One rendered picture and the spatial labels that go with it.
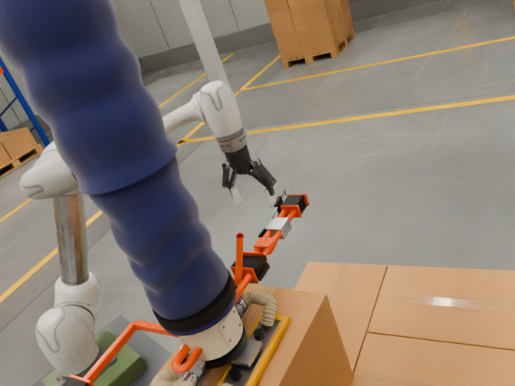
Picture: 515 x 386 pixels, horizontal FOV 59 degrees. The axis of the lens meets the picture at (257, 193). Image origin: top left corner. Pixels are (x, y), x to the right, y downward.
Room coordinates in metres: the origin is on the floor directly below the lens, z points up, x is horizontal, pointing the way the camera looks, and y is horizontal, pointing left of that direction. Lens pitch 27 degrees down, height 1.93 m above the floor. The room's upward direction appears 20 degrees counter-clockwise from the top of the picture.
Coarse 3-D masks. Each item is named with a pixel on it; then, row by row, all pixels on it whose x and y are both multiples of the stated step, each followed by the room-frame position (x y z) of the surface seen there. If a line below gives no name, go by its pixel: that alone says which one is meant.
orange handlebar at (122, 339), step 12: (288, 216) 1.41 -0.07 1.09; (264, 240) 1.31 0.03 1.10; (276, 240) 1.30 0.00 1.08; (264, 252) 1.25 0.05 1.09; (240, 288) 1.12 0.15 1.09; (132, 324) 1.13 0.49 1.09; (144, 324) 1.11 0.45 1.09; (156, 324) 1.09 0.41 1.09; (120, 336) 1.09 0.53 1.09; (108, 348) 1.06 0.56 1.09; (108, 360) 1.03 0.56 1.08; (180, 360) 0.92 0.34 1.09; (192, 360) 0.90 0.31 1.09; (96, 372) 0.99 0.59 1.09; (180, 372) 0.88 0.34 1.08
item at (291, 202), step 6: (288, 198) 1.51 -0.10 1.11; (294, 198) 1.49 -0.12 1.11; (300, 198) 1.47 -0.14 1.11; (306, 198) 1.49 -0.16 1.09; (282, 204) 1.48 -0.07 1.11; (288, 204) 1.46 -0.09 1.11; (294, 204) 1.45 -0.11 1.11; (300, 204) 1.47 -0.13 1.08; (306, 204) 1.49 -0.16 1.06; (288, 210) 1.46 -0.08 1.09; (300, 210) 1.46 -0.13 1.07; (294, 216) 1.45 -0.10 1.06; (300, 216) 1.43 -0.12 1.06
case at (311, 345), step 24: (264, 288) 1.26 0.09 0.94; (288, 312) 1.11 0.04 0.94; (312, 312) 1.07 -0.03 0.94; (288, 336) 1.01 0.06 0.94; (312, 336) 1.02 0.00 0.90; (336, 336) 1.11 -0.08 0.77; (168, 360) 1.10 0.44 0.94; (288, 360) 0.93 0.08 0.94; (312, 360) 0.99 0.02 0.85; (336, 360) 1.08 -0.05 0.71; (216, 384) 0.94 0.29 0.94; (264, 384) 0.88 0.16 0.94; (288, 384) 0.89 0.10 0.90; (312, 384) 0.96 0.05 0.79; (336, 384) 1.04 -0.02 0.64
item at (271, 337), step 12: (276, 324) 1.04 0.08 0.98; (288, 324) 1.05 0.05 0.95; (252, 336) 1.03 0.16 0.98; (264, 336) 1.01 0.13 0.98; (276, 336) 1.00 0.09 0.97; (264, 348) 0.97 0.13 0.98; (264, 360) 0.93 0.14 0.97; (228, 372) 0.93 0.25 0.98; (240, 372) 0.90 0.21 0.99; (252, 372) 0.90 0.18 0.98; (240, 384) 0.87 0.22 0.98; (252, 384) 0.87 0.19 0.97
